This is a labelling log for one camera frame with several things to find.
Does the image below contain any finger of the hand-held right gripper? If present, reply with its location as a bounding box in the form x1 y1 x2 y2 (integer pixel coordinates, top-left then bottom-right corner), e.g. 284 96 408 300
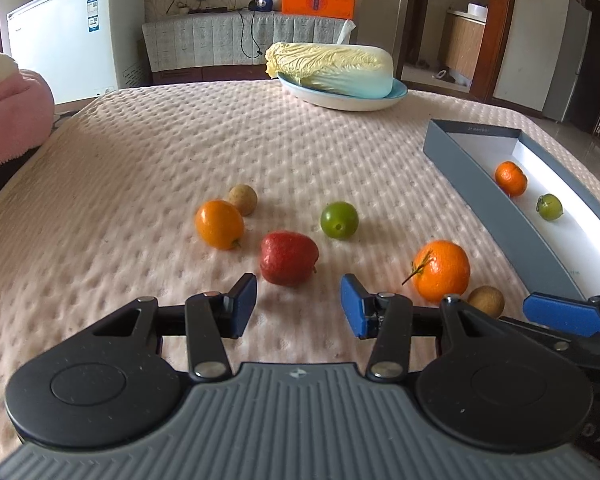
500 316 600 368
524 285 600 341

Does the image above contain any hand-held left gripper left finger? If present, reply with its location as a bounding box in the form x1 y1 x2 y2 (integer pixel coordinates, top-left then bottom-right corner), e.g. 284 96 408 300
87 273 257 382

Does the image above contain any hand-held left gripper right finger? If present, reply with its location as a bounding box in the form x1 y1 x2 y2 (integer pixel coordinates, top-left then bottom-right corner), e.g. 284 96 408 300
341 274 512 382

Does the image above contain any brown longan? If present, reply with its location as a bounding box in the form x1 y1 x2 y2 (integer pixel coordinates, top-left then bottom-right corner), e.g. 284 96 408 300
467 285 505 319
228 184 258 217

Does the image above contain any red apple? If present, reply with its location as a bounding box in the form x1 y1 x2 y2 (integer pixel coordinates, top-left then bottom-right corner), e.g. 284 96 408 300
260 230 319 288

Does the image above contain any smooth yellow-orange citrus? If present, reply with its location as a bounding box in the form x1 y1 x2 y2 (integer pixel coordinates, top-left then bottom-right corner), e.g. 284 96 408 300
195 200 245 251

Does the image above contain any green jujube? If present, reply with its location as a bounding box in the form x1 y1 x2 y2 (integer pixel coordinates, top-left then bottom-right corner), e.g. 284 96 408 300
537 193 564 221
320 201 360 241

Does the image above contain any large mandarin orange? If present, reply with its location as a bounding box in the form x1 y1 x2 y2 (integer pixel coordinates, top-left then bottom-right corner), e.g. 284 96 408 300
495 161 528 197
402 240 471 303

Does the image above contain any grey cardboard box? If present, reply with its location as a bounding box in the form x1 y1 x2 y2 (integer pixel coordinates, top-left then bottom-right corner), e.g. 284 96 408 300
423 119 600 302

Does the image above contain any pink textured bedspread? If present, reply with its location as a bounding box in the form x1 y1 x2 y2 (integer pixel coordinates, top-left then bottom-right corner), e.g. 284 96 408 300
0 80 600 466

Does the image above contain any white oval plate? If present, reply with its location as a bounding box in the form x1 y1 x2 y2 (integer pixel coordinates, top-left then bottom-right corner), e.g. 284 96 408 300
277 72 409 112

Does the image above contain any napa cabbage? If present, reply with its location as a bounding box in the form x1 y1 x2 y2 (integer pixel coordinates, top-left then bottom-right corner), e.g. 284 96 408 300
265 42 395 99

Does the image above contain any grey refrigerator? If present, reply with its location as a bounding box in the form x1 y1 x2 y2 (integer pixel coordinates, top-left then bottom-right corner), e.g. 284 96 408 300
542 0 593 123

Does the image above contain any cloth covered cabinet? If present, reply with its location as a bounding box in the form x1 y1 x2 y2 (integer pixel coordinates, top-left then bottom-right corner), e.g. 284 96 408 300
141 10 353 75

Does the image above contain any wooden kitchen cabinet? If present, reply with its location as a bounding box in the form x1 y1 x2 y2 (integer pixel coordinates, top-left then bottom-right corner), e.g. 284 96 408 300
442 9 487 82

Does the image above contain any pink plush toy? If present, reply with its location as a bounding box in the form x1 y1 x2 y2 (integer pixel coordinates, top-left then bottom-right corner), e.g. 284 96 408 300
0 52 56 177

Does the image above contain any white chest freezer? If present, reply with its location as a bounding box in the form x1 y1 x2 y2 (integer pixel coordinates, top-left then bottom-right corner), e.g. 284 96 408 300
6 0 150 107

